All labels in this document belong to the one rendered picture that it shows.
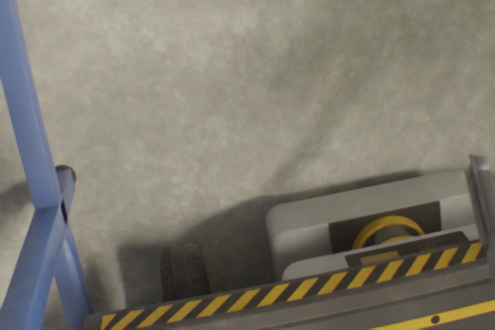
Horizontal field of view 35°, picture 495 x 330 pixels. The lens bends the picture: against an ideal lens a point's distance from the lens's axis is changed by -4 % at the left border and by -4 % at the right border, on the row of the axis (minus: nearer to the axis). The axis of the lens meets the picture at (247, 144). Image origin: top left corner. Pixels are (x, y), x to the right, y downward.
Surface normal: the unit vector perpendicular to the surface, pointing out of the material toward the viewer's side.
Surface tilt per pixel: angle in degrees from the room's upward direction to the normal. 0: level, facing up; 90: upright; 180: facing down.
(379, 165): 0
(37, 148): 0
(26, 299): 90
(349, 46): 0
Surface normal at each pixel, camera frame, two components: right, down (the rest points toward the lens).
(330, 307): 0.10, 0.33
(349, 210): -0.16, -0.93
